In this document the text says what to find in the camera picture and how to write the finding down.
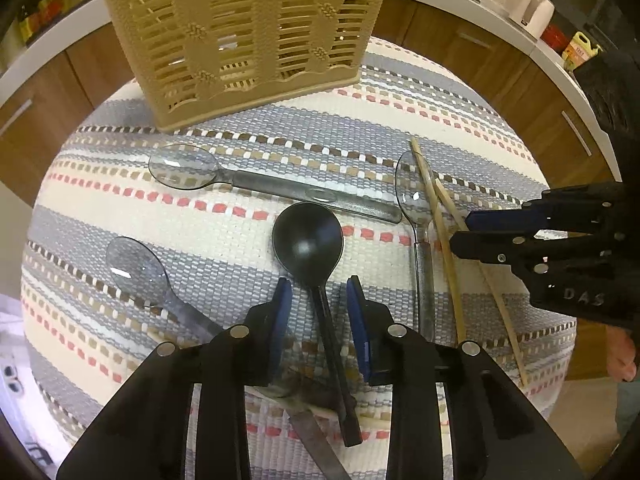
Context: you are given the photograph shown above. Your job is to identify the striped woven table mat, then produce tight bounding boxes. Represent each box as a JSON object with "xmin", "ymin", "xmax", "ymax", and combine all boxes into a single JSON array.
[{"xmin": 20, "ymin": 35, "xmax": 578, "ymax": 480}]

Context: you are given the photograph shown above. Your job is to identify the wooden base cabinets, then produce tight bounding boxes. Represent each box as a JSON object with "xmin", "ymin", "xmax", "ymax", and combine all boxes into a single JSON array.
[{"xmin": 0, "ymin": 0, "xmax": 621, "ymax": 386}]

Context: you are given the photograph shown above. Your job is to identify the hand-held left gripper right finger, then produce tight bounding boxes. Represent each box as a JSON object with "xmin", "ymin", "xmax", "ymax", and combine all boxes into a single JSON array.
[{"xmin": 346, "ymin": 275, "xmax": 586, "ymax": 480}]

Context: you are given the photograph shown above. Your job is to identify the beige plastic woven basket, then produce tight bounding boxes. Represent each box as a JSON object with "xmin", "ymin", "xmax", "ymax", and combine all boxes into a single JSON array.
[{"xmin": 95, "ymin": 0, "xmax": 398, "ymax": 133}]

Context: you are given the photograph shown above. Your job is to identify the person's right hand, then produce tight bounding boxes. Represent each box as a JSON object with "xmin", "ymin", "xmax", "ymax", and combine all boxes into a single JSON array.
[{"xmin": 606, "ymin": 327, "xmax": 640, "ymax": 382}]

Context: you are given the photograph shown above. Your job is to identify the white electric kettle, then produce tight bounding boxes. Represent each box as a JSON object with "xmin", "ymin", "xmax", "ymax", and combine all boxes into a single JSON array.
[{"xmin": 520, "ymin": 0, "xmax": 557, "ymax": 40}]

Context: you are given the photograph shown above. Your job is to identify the metal knife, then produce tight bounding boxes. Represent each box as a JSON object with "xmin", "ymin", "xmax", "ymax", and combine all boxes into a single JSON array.
[{"xmin": 250, "ymin": 372, "xmax": 353, "ymax": 480}]

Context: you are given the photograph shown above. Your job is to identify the wooden chopstick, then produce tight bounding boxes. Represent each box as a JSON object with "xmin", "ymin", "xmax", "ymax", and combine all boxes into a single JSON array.
[
  {"xmin": 410, "ymin": 137, "xmax": 468, "ymax": 346},
  {"xmin": 432, "ymin": 177, "xmax": 530, "ymax": 388}
]

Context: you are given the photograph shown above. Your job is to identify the clear plastic spoon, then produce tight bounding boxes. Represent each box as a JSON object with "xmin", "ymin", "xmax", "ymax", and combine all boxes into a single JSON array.
[
  {"xmin": 394, "ymin": 151, "xmax": 437, "ymax": 346},
  {"xmin": 148, "ymin": 144, "xmax": 403, "ymax": 224},
  {"xmin": 106, "ymin": 236, "xmax": 226, "ymax": 343}
]

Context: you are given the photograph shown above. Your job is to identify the yellow oil bottle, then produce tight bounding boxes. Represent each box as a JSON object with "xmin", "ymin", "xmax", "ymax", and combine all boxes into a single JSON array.
[{"xmin": 20, "ymin": 10, "xmax": 41, "ymax": 41}]

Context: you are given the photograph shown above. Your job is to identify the yellow detergent bottle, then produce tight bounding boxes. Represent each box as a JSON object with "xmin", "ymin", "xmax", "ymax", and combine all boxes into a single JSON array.
[{"xmin": 562, "ymin": 31, "xmax": 601, "ymax": 71}]

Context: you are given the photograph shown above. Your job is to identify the black plastic ladle spoon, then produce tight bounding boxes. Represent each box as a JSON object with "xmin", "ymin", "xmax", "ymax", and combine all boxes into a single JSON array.
[{"xmin": 271, "ymin": 202, "xmax": 363, "ymax": 447}]

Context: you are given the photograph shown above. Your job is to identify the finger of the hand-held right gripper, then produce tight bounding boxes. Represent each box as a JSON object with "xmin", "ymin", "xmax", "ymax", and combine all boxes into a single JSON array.
[
  {"xmin": 448, "ymin": 230, "xmax": 626, "ymax": 281},
  {"xmin": 464, "ymin": 180, "xmax": 640, "ymax": 233}
]

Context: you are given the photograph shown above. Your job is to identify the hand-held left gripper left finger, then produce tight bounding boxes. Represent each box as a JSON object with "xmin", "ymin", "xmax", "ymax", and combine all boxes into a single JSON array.
[{"xmin": 56, "ymin": 276, "xmax": 293, "ymax": 480}]

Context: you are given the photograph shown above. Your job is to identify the dark textured cloth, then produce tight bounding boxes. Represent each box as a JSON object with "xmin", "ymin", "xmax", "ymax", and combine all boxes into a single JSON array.
[{"xmin": 572, "ymin": 50, "xmax": 640, "ymax": 181}]

